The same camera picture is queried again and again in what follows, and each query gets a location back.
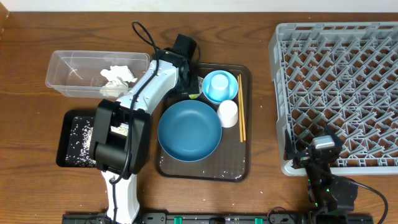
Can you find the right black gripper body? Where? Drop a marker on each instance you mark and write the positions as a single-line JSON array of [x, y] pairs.
[[303, 159]]

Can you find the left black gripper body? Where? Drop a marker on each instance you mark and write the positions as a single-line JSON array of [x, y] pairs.
[[192, 86]]

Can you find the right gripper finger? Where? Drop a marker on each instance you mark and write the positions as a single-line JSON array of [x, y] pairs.
[[289, 151], [328, 131]]

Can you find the dark blue plate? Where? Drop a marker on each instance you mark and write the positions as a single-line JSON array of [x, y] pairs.
[[189, 131]]

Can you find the white tissue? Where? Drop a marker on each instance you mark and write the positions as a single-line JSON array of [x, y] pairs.
[[118, 76], [113, 89]]

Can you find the pile of white rice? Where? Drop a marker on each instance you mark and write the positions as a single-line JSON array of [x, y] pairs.
[[79, 143]]

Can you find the yellow silver snack wrapper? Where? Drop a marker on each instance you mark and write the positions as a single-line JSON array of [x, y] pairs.
[[194, 96]]

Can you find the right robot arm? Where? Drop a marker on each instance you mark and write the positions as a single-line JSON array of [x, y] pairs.
[[333, 196]]

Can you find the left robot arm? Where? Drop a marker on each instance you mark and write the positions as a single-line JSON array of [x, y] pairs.
[[121, 131]]

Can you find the grey dishwasher rack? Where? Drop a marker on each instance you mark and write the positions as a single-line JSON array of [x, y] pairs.
[[342, 75]]

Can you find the black waste tray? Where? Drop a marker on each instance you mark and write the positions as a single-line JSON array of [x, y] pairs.
[[64, 136]]

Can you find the light blue bowl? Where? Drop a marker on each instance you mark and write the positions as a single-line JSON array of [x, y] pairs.
[[233, 85]]

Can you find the light blue cup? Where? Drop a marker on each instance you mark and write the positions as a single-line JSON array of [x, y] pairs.
[[219, 88]]

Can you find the wooden chopstick right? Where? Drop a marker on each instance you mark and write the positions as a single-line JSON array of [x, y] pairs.
[[242, 110]]

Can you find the wooden chopstick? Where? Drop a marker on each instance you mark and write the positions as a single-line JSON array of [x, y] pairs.
[[239, 111], [242, 110]]

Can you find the white cup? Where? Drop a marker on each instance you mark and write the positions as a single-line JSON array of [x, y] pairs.
[[228, 113]]

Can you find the wooden chopstick left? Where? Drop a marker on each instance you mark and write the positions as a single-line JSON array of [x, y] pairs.
[[239, 111]]

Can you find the brown serving tray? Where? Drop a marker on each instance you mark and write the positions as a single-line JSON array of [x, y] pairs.
[[230, 160]]

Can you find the clear plastic bin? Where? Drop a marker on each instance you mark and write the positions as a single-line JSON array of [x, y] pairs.
[[76, 73]]

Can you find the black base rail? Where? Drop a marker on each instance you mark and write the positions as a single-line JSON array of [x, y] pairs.
[[162, 218]]

